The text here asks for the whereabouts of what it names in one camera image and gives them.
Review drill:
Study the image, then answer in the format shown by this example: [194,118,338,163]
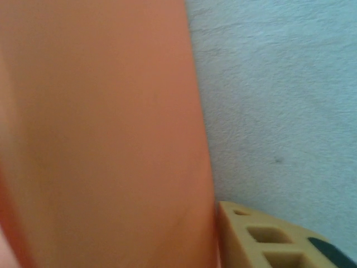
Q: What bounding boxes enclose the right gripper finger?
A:
[217,200,357,268]

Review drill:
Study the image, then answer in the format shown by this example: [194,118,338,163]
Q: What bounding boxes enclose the orange wrapping paper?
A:
[0,0,221,268]

